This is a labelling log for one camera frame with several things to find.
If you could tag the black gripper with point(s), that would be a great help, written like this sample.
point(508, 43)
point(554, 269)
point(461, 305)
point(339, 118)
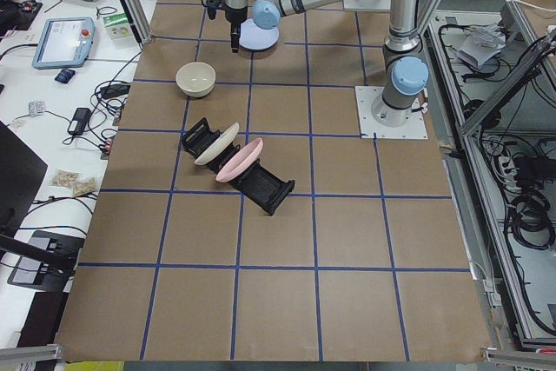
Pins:
point(234, 17)

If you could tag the cream plate in rack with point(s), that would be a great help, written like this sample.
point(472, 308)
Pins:
point(219, 145)

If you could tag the black power adapter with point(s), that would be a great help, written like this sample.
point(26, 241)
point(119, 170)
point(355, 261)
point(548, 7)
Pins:
point(79, 121)

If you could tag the green white carton box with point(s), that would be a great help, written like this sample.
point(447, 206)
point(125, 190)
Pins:
point(117, 26)

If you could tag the black plate rack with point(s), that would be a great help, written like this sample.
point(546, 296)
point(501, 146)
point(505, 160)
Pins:
point(257, 183)

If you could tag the near blue teach pendant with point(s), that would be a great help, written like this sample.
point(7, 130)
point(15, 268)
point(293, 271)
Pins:
point(64, 43)

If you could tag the black monitor stand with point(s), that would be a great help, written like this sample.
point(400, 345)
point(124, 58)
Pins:
point(47, 260)

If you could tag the cream ceramic bowl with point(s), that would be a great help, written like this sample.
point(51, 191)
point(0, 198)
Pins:
point(196, 79)

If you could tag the pink plate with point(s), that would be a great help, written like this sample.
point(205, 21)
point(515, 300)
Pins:
point(241, 161)

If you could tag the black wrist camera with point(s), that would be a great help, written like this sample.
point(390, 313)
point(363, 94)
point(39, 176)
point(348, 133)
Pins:
point(213, 6)

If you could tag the blue plate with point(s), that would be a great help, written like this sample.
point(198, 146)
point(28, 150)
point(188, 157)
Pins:
point(255, 38)

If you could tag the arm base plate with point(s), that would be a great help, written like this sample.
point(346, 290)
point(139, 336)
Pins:
point(417, 125)
point(381, 6)

